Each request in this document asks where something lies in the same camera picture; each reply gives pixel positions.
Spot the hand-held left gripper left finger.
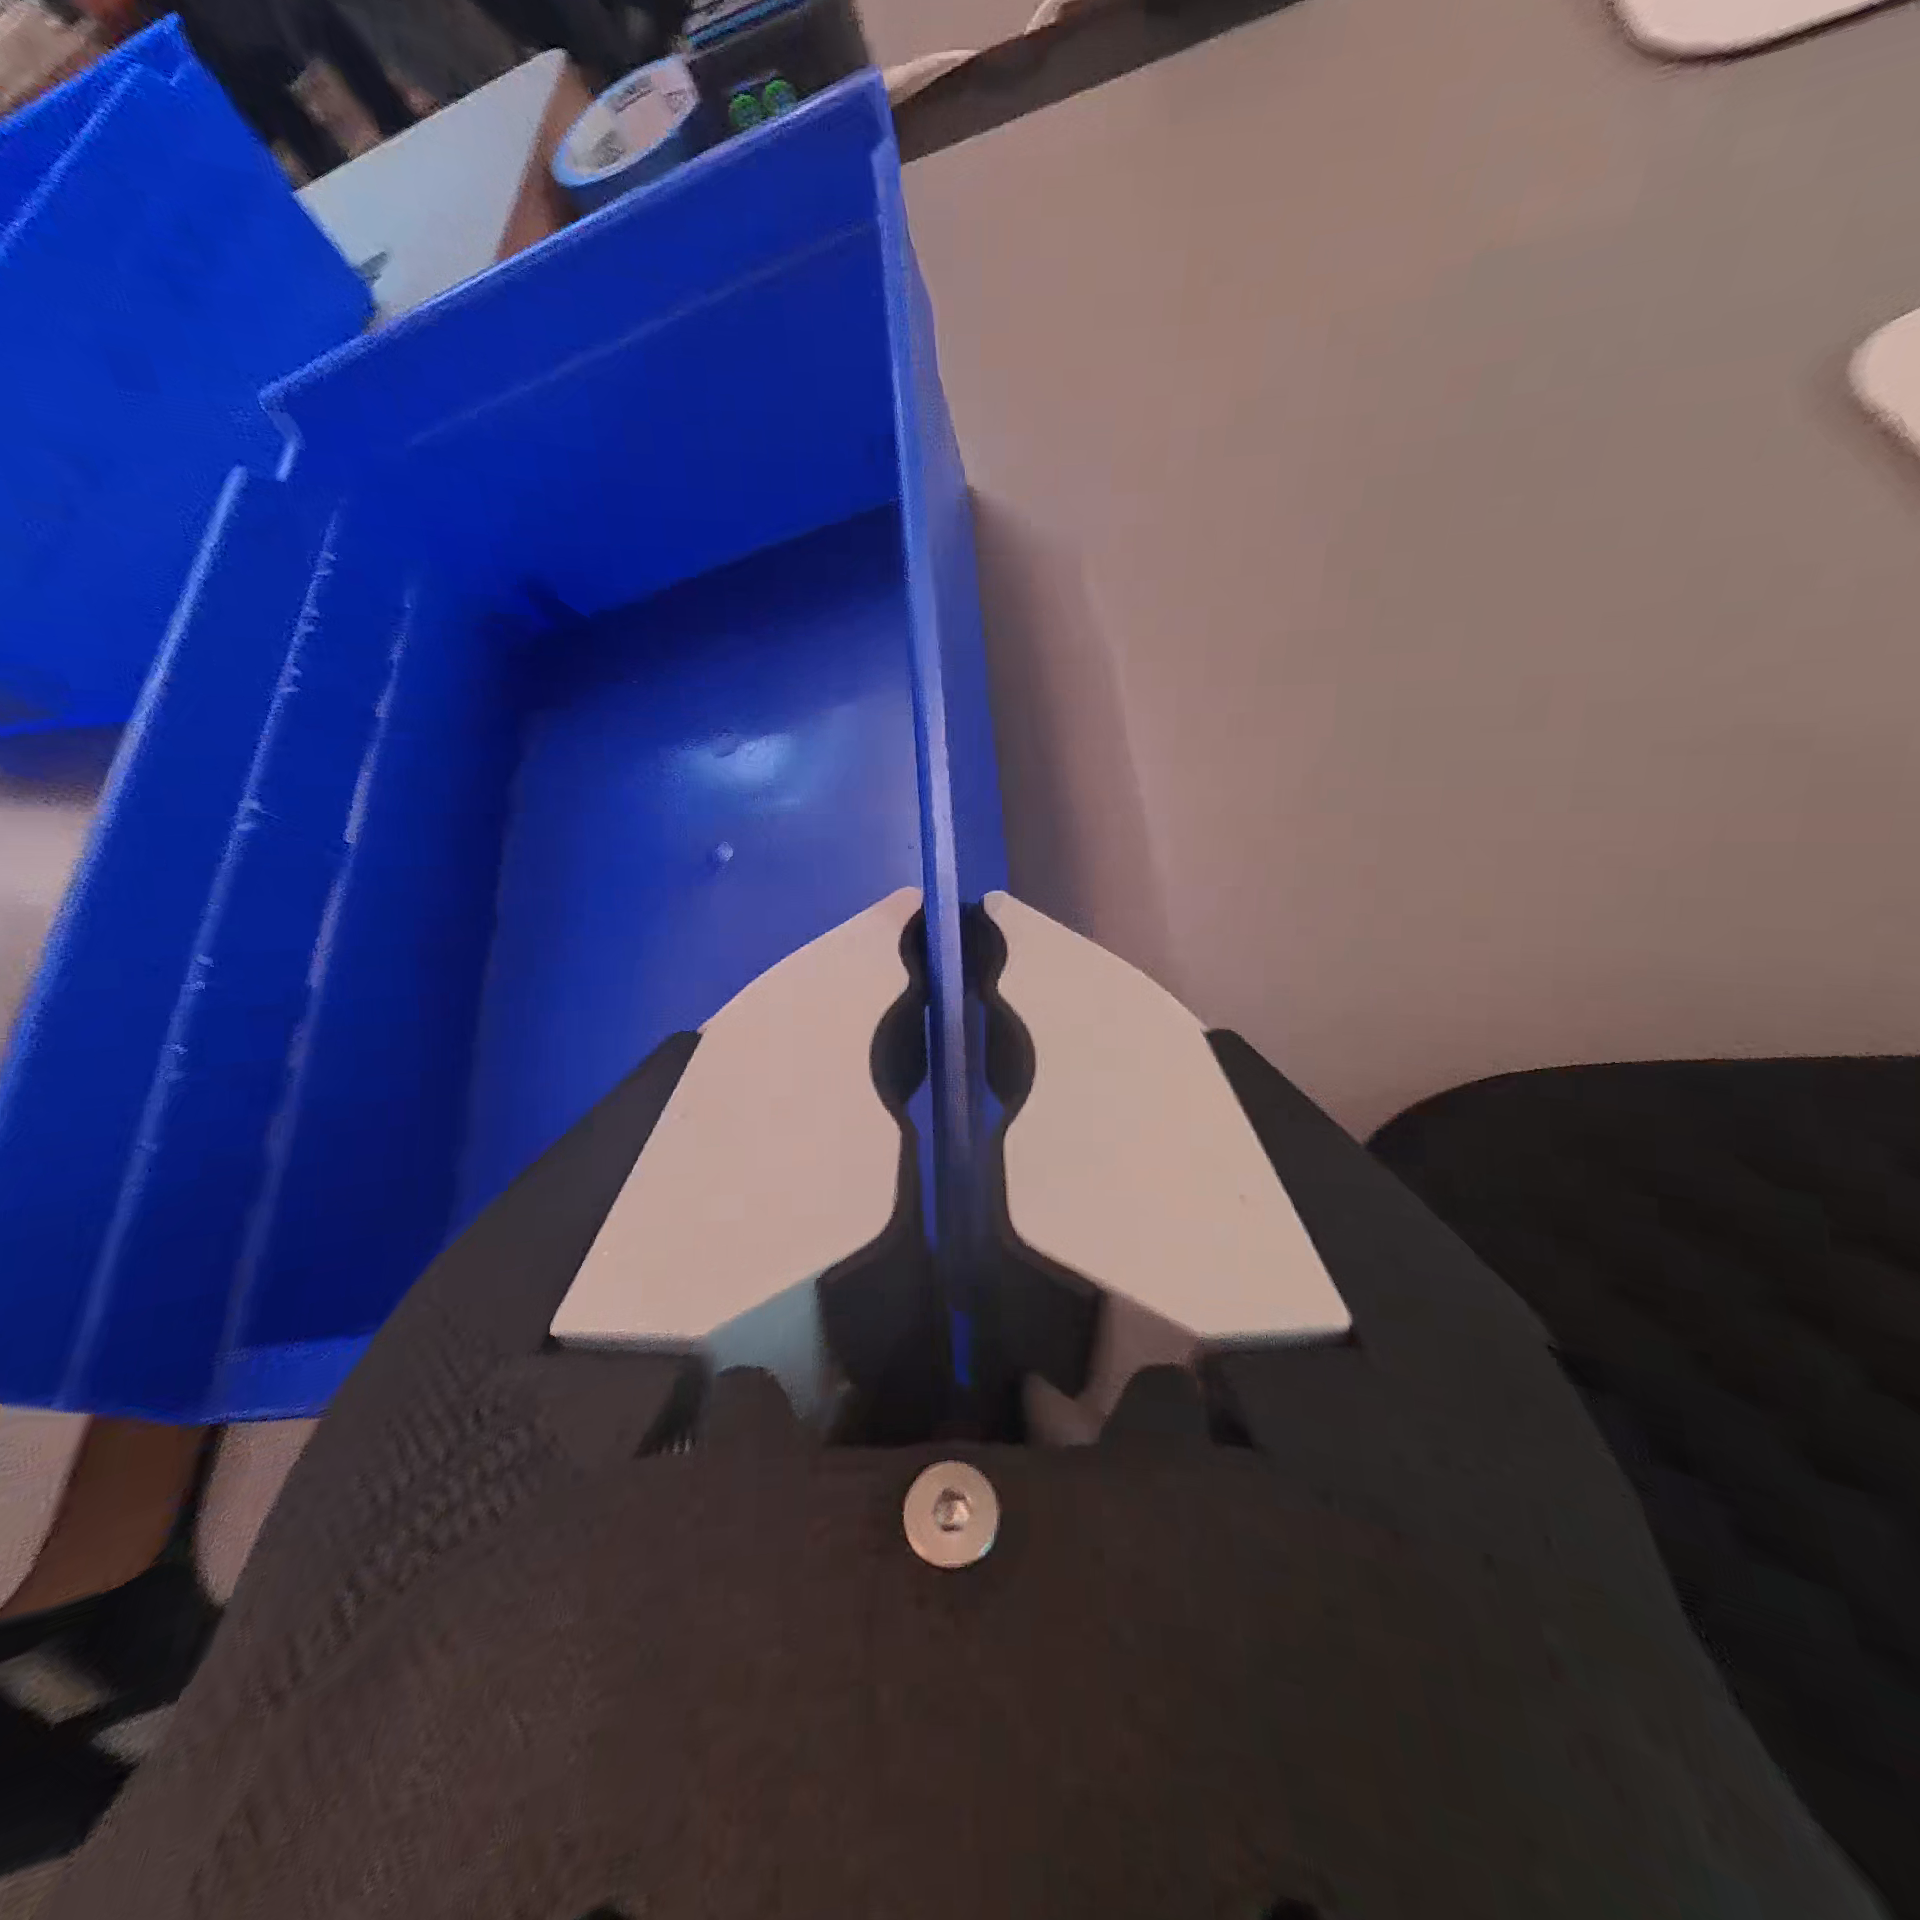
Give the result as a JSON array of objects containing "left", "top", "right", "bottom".
[{"left": 555, "top": 889, "right": 938, "bottom": 1403}]

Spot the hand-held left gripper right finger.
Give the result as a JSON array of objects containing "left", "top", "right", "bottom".
[{"left": 979, "top": 892, "right": 1348, "bottom": 1403}]

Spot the blue plastic bin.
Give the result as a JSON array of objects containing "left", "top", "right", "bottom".
[
  {"left": 0, "top": 76, "right": 1008, "bottom": 1427},
  {"left": 0, "top": 17, "right": 376, "bottom": 745}
]

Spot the white whiteboard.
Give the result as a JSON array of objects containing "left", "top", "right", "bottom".
[{"left": 1846, "top": 303, "right": 1920, "bottom": 457}]

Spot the black knobbly rounded object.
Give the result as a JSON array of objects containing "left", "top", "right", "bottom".
[{"left": 1366, "top": 1052, "right": 1920, "bottom": 1920}]

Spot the person's dark shoe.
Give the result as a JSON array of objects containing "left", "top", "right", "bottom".
[{"left": 0, "top": 1576, "right": 218, "bottom": 1808}]

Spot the blue tape roll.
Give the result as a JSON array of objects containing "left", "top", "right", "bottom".
[{"left": 550, "top": 55, "right": 710, "bottom": 207}]

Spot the black box with blue top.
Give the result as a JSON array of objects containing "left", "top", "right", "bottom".
[{"left": 686, "top": 0, "right": 872, "bottom": 146}]

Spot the white table sign stand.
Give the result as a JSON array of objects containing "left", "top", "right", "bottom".
[{"left": 1616, "top": 0, "right": 1920, "bottom": 63}]

